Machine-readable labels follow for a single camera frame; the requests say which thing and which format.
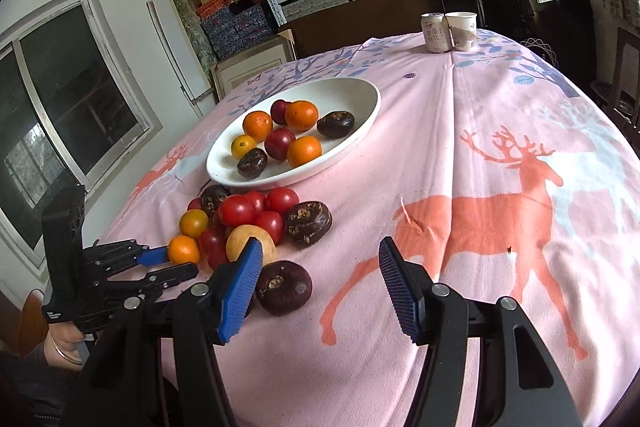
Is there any brown wooden chair back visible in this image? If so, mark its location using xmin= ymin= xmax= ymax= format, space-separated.
xmin=17 ymin=289 xmax=51 ymax=358

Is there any pile of red cherry tomatoes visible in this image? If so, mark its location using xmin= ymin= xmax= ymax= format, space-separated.
xmin=186 ymin=187 xmax=301 ymax=272

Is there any green marbled panel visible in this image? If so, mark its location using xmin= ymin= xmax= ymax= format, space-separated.
xmin=170 ymin=0 xmax=221 ymax=62

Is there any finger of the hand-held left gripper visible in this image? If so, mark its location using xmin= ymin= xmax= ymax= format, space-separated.
xmin=107 ymin=263 xmax=200 ymax=308
xmin=92 ymin=239 xmax=171 ymax=275

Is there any dark wooden chair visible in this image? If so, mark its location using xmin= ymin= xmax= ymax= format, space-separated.
xmin=590 ymin=27 xmax=640 ymax=128

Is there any white board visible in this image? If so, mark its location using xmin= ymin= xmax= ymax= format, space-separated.
xmin=146 ymin=0 xmax=216 ymax=102

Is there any white framed window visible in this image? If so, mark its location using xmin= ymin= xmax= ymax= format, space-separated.
xmin=0 ymin=0 xmax=163 ymax=268

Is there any silver bangle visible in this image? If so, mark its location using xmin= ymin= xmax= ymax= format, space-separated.
xmin=50 ymin=337 xmax=85 ymax=365

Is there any wooden picture frame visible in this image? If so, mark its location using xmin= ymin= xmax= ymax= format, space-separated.
xmin=212 ymin=29 xmax=298 ymax=100

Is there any white beverage can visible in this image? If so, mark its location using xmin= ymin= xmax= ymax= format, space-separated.
xmin=421 ymin=13 xmax=451 ymax=54

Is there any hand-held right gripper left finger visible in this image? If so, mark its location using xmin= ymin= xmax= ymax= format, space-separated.
xmin=67 ymin=237 xmax=264 ymax=427

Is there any stack of blue patterned boxes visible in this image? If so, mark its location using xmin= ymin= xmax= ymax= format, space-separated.
xmin=195 ymin=0 xmax=281 ymax=60

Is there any pink deer printed tablecloth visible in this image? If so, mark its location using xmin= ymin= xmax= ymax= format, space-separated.
xmin=92 ymin=29 xmax=640 ymax=427

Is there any person's left forearm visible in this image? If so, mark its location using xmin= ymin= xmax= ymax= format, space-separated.
xmin=0 ymin=324 xmax=88 ymax=427

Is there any dark water chestnut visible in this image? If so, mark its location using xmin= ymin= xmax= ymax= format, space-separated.
xmin=255 ymin=260 xmax=313 ymax=316
xmin=236 ymin=148 xmax=269 ymax=180
xmin=200 ymin=184 xmax=232 ymax=218
xmin=316 ymin=111 xmax=356 ymax=139
xmin=284 ymin=201 xmax=333 ymax=249

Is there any pale yellow round fruit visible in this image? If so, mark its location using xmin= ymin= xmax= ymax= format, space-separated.
xmin=226 ymin=224 xmax=277 ymax=267

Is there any white paper cup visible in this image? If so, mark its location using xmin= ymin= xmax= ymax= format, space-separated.
xmin=445 ymin=11 xmax=477 ymax=52

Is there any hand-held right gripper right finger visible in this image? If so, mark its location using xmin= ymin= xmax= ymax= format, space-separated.
xmin=378 ymin=236 xmax=583 ymax=427

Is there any small yellow-orange citrus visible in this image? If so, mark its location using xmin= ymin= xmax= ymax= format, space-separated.
xmin=230 ymin=134 xmax=257 ymax=160
xmin=179 ymin=209 xmax=210 ymax=239

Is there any brown wooden cabinet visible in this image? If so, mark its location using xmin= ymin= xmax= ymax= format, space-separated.
xmin=277 ymin=0 xmax=446 ymax=60

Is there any black glass panel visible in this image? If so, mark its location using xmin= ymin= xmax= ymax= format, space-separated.
xmin=437 ymin=0 xmax=596 ymax=68

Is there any white oval plate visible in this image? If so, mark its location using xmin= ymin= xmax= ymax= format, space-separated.
xmin=206 ymin=77 xmax=382 ymax=188

